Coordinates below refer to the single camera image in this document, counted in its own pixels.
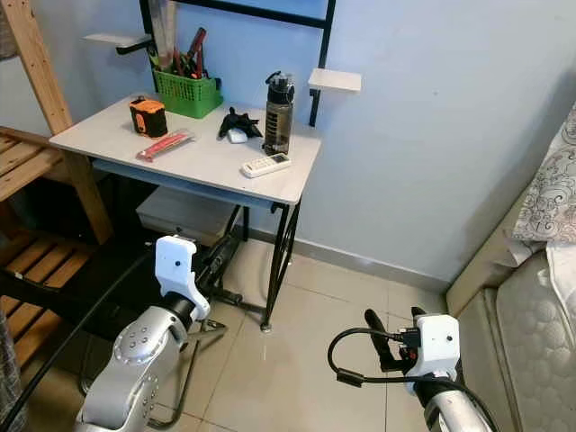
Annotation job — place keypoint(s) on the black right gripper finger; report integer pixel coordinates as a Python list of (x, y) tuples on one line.
[(382, 340), (418, 317)]

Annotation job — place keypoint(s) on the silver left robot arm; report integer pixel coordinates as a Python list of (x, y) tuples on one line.
[(135, 360)]

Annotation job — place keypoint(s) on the white storage box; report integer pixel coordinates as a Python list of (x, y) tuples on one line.
[(175, 214)]

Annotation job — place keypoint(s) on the white remote control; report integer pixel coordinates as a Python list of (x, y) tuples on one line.
[(265, 165)]

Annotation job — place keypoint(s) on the white quilted mattress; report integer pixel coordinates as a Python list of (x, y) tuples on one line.
[(531, 342)]

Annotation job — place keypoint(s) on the grey plaid cushion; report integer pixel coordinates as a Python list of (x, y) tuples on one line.
[(9, 378)]

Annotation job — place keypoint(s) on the red flat package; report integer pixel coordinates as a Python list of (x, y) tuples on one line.
[(166, 145)]

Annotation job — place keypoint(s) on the black gloves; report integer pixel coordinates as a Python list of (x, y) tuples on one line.
[(238, 120)]

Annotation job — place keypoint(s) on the dark water bottle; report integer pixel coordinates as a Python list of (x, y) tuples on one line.
[(278, 115)]

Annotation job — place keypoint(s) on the green plastic basket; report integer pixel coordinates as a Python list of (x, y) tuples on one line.
[(187, 95)]

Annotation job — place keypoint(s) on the small white shelf board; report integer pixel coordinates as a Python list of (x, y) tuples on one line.
[(112, 39), (335, 80)]

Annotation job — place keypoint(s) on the pale wooden rulers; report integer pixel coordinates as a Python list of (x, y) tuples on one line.
[(164, 34)]

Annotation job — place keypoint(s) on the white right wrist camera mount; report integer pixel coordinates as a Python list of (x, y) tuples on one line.
[(436, 345)]

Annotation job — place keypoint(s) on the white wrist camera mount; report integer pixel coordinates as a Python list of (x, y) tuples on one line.
[(173, 265), (436, 345)]

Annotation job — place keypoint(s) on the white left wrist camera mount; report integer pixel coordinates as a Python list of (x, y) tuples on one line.
[(173, 265)]

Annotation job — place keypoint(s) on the beige bed frame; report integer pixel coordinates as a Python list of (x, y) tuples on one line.
[(481, 265)]

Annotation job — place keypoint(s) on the white top black frame desk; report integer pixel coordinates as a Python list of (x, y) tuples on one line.
[(207, 155)]

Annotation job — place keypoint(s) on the black metal shelf frame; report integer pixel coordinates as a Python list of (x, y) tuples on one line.
[(243, 7)]

